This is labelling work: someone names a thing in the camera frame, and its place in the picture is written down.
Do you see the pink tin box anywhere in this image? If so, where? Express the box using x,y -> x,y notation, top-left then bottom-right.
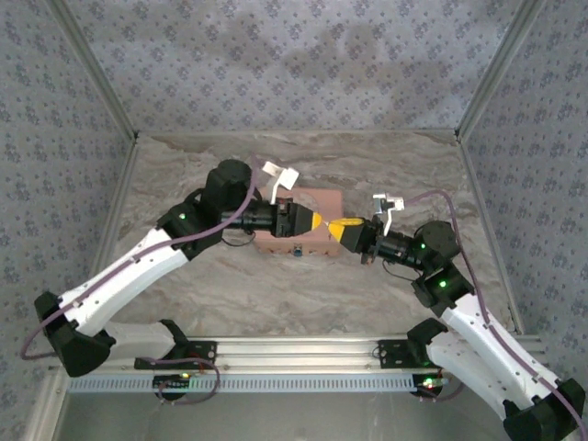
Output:
252,185 -> 345,259

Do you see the black controller board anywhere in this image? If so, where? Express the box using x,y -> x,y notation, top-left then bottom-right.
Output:
153,372 -> 193,397
411,374 -> 449,399

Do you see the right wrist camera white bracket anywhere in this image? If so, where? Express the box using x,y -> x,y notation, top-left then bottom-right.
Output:
371,192 -> 406,233

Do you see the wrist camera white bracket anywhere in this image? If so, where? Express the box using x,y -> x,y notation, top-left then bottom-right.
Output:
260,159 -> 301,206
371,192 -> 406,233

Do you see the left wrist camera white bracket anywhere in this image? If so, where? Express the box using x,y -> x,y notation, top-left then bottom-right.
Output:
260,159 -> 301,206

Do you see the aluminium table end rail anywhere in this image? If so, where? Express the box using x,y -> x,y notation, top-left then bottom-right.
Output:
136,129 -> 460,138

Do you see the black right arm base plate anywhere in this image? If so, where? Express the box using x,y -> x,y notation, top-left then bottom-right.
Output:
377,339 -> 442,369

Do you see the aluminium cross rail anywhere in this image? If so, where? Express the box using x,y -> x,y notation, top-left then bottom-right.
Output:
48,334 -> 550,374

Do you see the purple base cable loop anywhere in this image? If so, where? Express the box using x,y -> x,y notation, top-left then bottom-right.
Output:
418,379 -> 466,403
155,356 -> 222,407

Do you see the white slotted cable duct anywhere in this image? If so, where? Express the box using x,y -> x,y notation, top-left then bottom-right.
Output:
67,374 -> 417,395

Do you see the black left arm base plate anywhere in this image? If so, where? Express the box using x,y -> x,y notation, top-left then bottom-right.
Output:
134,340 -> 218,370

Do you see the aluminium frame post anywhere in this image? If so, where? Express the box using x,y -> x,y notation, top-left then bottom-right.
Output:
25,371 -> 70,441
454,0 -> 548,140
45,0 -> 141,140

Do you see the aluminium lower frame post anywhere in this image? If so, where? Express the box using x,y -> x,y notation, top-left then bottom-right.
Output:
25,371 -> 70,441

